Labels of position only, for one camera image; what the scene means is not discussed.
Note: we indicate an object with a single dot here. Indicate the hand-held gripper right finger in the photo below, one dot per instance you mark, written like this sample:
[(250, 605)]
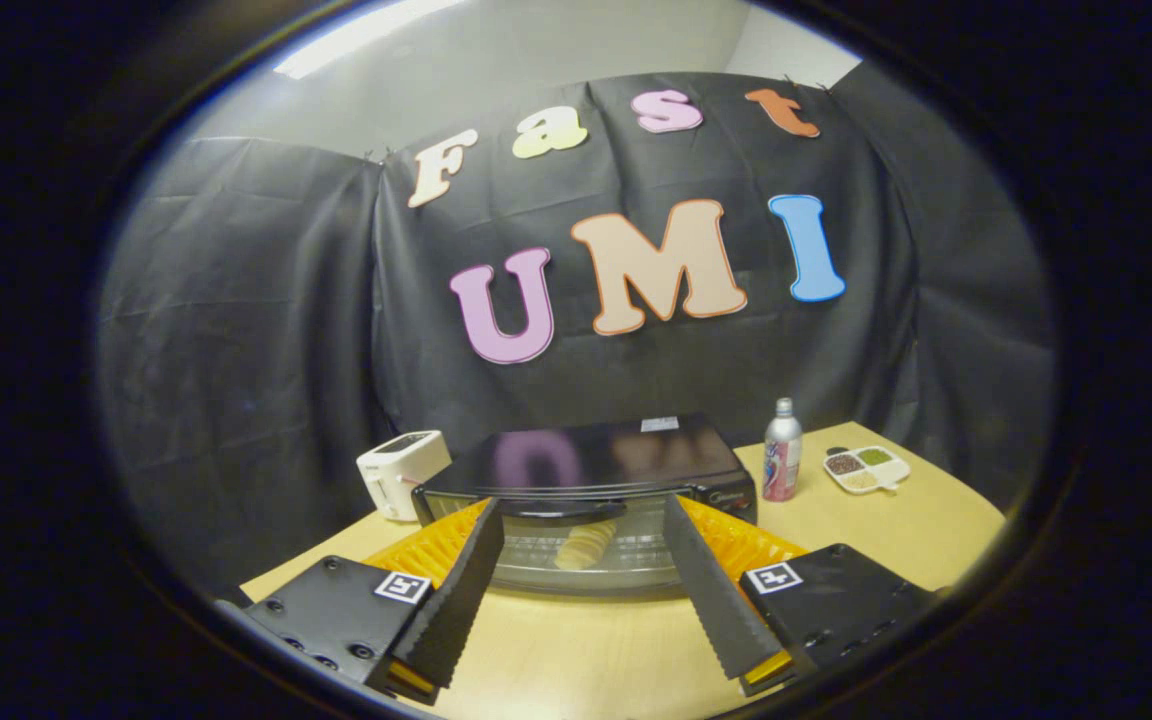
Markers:
[(716, 600)]

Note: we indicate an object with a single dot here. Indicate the black toaster oven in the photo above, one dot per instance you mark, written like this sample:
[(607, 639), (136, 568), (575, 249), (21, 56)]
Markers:
[(596, 455)]

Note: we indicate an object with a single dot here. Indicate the white pop-up toaster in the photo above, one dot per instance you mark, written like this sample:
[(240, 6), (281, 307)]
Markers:
[(401, 470)]

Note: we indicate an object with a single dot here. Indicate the black backdrop cloth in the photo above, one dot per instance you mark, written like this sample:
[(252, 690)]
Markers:
[(236, 300)]

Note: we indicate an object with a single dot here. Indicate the white divided condiment dish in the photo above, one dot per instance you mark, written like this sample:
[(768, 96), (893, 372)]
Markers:
[(893, 470)]

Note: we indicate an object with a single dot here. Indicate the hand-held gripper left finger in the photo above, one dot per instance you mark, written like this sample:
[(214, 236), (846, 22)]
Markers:
[(456, 600)]

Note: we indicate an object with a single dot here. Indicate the spiral bread roll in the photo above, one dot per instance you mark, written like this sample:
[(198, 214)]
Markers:
[(584, 548)]

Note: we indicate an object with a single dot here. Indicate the silver pink drink bottle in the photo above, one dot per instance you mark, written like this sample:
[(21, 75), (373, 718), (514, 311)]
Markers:
[(782, 460)]

